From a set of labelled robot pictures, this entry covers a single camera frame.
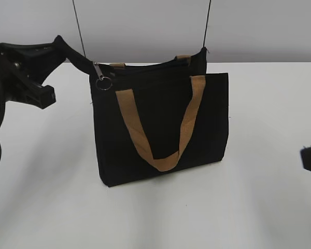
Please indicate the metal zipper pull with ring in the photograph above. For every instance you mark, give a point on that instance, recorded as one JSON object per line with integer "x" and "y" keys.
{"x": 105, "y": 76}

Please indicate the tan rear bag handle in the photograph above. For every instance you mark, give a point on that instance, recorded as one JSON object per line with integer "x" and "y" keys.
{"x": 182, "y": 57}

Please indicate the tan front bag handle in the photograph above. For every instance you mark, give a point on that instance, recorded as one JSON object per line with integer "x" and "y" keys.
{"x": 160, "y": 119}

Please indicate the tan bag handle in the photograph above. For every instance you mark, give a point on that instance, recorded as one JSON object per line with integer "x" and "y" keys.
{"x": 182, "y": 57}
{"x": 160, "y": 119}

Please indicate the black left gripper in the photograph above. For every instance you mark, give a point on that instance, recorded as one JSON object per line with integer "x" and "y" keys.
{"x": 16, "y": 85}

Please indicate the black fabric tote bag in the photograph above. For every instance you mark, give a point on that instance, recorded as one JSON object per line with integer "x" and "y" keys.
{"x": 118, "y": 161}

